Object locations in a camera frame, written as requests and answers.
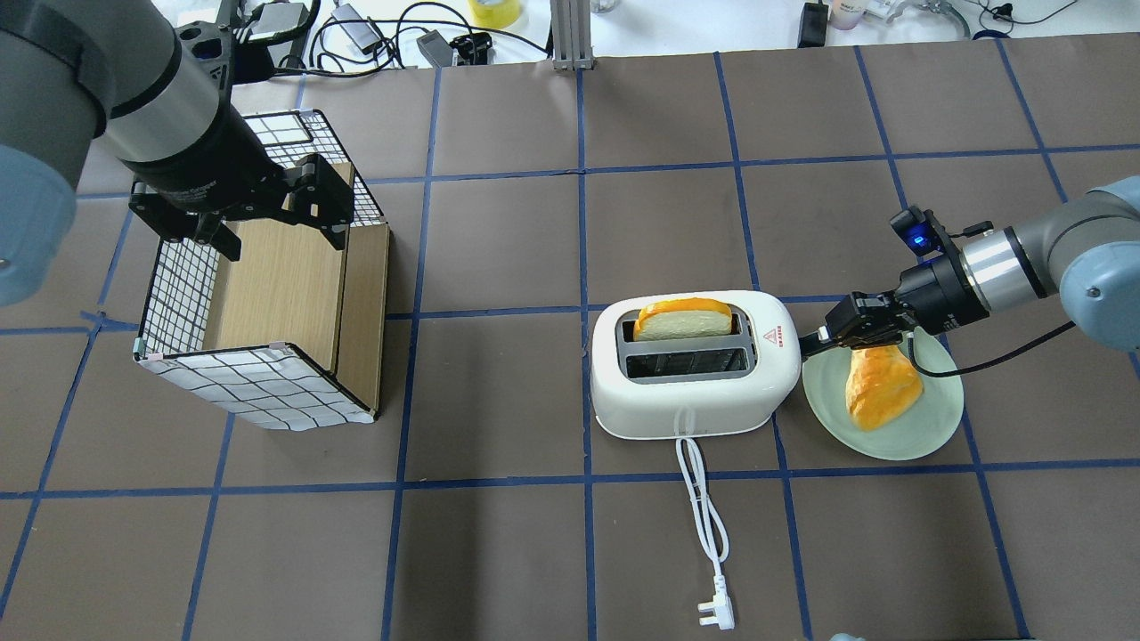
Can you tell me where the wire basket with wooden box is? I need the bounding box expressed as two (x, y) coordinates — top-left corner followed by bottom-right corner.
(132, 109), (391, 431)

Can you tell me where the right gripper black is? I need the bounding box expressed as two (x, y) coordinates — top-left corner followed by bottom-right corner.
(798, 258), (990, 360)

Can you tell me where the black power adapter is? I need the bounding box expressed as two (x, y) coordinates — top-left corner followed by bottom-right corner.
(795, 1), (830, 49)

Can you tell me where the cream white toaster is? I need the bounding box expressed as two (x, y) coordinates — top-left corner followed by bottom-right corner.
(591, 289), (801, 441)

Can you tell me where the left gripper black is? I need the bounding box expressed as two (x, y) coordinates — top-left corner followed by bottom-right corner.
(125, 107), (355, 261)

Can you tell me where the white toaster power cord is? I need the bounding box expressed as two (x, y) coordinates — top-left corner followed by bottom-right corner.
(675, 432), (738, 631)

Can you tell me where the yellow tape roll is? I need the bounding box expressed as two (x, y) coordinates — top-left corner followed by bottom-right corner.
(469, 0), (524, 30)

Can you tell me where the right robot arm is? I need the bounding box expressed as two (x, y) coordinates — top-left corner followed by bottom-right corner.
(799, 177), (1139, 360)

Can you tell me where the aluminium frame post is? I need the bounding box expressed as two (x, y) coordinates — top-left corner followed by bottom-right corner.
(549, 0), (596, 70)

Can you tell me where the white paper cup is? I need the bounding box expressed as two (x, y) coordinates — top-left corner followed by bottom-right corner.
(829, 0), (870, 31)

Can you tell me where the bread piece on plate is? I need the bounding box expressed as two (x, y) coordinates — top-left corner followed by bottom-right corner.
(844, 344), (925, 433)

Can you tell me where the bread slice in toaster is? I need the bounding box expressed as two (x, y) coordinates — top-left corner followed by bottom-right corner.
(632, 297), (734, 342)

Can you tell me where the green plate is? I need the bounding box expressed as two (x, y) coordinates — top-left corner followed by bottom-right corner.
(803, 331), (964, 461)

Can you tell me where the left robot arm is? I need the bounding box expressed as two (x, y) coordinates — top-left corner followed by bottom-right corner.
(1, 1), (355, 305)

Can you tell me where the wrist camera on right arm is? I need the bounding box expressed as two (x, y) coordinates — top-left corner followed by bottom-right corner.
(889, 206), (960, 263)

